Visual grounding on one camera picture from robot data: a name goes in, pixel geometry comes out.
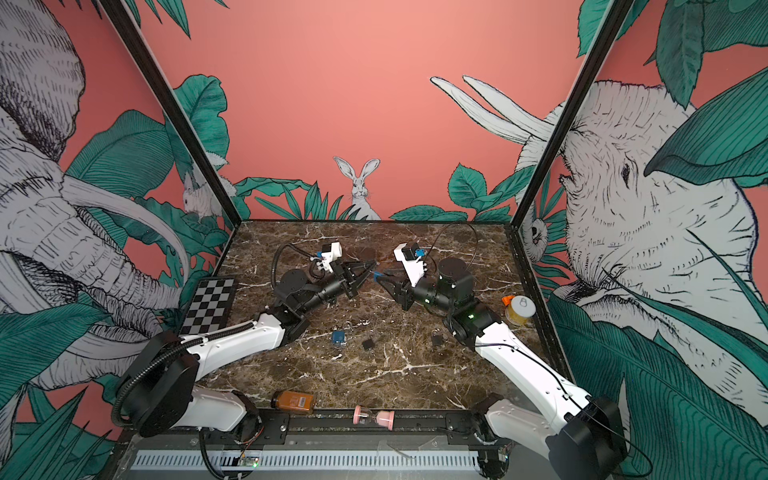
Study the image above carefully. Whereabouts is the white perforated strip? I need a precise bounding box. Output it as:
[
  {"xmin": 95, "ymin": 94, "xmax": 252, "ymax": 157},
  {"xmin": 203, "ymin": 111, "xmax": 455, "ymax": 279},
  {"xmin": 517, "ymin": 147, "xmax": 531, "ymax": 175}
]
[{"xmin": 130, "ymin": 450, "xmax": 479, "ymax": 472}]

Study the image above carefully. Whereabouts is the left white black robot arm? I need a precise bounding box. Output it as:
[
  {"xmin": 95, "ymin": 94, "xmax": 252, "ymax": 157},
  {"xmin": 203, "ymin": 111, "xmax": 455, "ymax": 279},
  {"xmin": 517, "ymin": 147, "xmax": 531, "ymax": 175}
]
[{"xmin": 111, "ymin": 260, "xmax": 377, "ymax": 444}]

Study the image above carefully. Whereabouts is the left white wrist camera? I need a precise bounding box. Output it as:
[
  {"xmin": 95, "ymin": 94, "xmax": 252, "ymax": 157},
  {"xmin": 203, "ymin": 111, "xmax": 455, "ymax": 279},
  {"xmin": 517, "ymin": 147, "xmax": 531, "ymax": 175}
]
[{"xmin": 315, "ymin": 241, "xmax": 343, "ymax": 273}]

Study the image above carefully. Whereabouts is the pink hourglass timer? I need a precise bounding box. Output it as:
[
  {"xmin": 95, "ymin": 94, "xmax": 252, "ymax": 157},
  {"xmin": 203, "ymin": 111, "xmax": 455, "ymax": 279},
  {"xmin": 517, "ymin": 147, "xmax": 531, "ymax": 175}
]
[{"xmin": 353, "ymin": 405, "xmax": 395, "ymax": 431}]

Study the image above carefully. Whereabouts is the amber brown bottle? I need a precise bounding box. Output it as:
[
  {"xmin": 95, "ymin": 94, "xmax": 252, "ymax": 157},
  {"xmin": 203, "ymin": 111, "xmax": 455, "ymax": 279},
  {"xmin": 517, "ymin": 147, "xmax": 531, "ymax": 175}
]
[{"xmin": 270, "ymin": 390, "xmax": 314, "ymax": 414}]

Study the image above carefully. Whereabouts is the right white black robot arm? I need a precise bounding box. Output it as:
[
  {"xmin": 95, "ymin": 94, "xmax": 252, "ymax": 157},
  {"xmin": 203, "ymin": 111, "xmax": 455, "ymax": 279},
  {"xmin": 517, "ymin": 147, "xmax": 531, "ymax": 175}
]
[{"xmin": 374, "ymin": 258, "xmax": 627, "ymax": 479}]

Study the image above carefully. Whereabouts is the black mounting rail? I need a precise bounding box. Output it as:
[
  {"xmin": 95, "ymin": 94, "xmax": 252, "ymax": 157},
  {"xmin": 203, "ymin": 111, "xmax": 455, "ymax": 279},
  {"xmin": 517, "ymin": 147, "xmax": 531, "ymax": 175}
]
[{"xmin": 119, "ymin": 406, "xmax": 541, "ymax": 449}]

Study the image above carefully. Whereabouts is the black frame post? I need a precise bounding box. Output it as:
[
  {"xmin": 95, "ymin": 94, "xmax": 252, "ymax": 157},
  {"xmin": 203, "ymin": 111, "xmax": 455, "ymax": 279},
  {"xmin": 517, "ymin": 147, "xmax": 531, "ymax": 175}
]
[
  {"xmin": 99, "ymin": 0, "xmax": 242, "ymax": 229},
  {"xmin": 511, "ymin": 0, "xmax": 633, "ymax": 229}
]

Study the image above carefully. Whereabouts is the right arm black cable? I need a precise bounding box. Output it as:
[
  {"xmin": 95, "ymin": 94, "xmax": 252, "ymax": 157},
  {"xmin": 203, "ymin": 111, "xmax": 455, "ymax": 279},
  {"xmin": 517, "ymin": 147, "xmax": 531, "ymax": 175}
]
[{"xmin": 428, "ymin": 221, "xmax": 480, "ymax": 265}]

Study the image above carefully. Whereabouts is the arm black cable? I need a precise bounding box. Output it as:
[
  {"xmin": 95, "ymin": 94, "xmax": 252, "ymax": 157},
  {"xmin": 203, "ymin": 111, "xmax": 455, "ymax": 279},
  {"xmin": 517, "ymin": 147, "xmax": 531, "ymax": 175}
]
[
  {"xmin": 428, "ymin": 221, "xmax": 480, "ymax": 265},
  {"xmin": 271, "ymin": 242, "xmax": 319, "ymax": 289}
]

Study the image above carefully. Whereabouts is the right black frame post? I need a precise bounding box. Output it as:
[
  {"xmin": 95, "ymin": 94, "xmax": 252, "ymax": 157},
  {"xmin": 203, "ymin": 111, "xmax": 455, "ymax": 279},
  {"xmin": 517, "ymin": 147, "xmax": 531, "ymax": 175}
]
[{"xmin": 511, "ymin": 0, "xmax": 633, "ymax": 229}]

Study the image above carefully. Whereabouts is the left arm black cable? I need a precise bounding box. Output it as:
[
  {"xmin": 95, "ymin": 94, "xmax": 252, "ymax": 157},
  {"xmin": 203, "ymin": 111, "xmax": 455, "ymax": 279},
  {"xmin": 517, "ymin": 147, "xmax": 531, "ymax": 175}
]
[{"xmin": 271, "ymin": 242, "xmax": 319, "ymax": 289}]

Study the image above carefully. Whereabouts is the left black frame post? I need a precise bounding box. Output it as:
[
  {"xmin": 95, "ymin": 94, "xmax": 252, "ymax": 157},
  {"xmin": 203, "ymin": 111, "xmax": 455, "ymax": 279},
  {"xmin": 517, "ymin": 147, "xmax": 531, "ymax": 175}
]
[{"xmin": 99, "ymin": 0, "xmax": 242, "ymax": 229}]

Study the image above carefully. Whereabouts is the black white checkerboard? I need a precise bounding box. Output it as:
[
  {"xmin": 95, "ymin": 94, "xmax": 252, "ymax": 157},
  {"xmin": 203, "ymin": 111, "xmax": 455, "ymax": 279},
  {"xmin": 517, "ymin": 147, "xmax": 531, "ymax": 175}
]
[{"xmin": 179, "ymin": 276, "xmax": 238, "ymax": 336}]

